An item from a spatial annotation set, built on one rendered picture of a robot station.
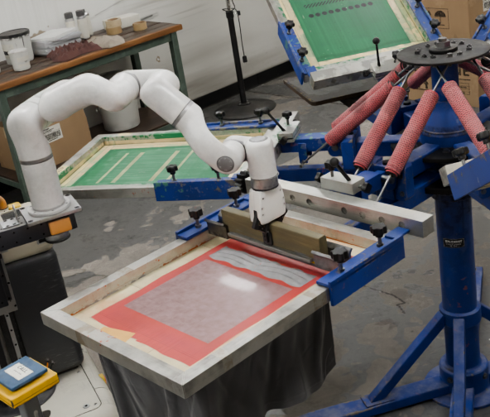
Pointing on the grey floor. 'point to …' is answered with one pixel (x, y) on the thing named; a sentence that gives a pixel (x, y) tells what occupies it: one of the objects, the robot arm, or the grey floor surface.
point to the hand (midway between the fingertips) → (272, 235)
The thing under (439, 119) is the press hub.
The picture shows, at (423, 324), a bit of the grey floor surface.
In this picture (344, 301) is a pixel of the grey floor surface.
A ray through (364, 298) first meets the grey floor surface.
